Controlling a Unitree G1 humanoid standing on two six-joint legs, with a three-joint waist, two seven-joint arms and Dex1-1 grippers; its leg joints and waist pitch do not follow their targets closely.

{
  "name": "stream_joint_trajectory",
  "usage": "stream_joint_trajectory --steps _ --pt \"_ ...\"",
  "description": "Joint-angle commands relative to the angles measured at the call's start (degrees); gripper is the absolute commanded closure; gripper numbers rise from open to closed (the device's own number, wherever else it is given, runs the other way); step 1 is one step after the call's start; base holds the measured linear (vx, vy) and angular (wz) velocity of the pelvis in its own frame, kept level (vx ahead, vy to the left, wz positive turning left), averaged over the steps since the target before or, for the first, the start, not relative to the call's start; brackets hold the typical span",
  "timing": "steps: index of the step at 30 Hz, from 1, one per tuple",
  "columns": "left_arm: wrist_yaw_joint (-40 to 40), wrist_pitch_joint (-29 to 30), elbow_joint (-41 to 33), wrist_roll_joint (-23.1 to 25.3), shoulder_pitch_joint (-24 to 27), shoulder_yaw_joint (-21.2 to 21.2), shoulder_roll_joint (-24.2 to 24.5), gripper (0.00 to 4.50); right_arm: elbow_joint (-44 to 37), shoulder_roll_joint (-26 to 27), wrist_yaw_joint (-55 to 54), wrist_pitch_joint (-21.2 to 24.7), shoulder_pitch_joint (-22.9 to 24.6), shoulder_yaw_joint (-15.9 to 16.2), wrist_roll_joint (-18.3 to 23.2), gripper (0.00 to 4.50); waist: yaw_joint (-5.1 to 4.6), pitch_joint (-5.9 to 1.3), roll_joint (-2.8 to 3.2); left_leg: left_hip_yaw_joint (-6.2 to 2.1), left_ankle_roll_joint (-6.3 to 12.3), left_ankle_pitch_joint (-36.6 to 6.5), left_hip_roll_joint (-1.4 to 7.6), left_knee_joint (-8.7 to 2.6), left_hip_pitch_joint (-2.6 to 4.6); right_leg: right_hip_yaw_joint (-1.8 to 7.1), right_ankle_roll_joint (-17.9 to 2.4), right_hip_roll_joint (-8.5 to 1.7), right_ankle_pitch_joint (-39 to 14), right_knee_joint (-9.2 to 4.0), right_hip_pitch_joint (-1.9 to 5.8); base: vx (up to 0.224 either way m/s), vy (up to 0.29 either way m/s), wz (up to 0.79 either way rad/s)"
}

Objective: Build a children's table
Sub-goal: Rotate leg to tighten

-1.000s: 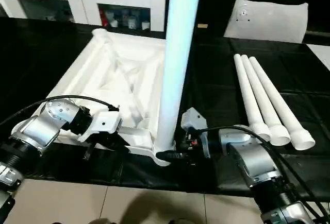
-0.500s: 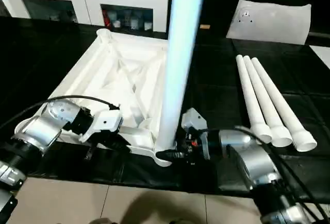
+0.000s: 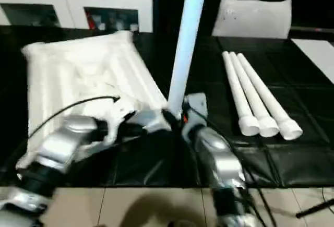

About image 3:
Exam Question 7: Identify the loose floor cables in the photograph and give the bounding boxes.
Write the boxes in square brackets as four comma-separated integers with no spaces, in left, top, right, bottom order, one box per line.
[318,187,334,206]

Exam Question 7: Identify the black table mat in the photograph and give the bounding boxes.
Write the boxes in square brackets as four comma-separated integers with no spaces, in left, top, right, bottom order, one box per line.
[0,25,334,189]

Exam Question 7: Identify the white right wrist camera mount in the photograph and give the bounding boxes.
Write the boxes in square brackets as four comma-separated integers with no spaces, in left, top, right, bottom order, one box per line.
[182,93,208,134]

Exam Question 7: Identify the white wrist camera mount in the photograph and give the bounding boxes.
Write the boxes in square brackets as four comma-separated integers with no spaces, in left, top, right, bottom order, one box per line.
[182,93,208,134]
[105,110,138,145]

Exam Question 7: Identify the white cabinet with glass doors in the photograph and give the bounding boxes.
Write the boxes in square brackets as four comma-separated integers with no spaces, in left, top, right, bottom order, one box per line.
[0,0,153,33]

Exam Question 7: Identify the white plastic table top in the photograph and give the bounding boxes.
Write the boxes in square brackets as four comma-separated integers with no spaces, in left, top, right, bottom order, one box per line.
[15,29,171,177]

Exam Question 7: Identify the black cabinet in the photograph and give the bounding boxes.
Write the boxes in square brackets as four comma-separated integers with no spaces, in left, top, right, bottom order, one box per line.
[152,0,223,38]

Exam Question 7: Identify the white flat board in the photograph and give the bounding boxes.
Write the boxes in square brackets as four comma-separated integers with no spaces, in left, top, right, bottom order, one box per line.
[290,38,334,85]

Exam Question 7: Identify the white plastic table leg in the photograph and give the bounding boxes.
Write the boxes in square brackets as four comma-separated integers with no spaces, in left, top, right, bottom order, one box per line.
[166,0,210,120]
[229,52,280,138]
[236,52,304,141]
[222,51,260,137]

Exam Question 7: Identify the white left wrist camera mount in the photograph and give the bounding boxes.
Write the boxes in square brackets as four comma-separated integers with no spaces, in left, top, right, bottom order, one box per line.
[105,110,138,145]

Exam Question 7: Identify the black stand leg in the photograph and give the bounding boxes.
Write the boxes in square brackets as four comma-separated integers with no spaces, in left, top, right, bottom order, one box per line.
[295,200,334,219]

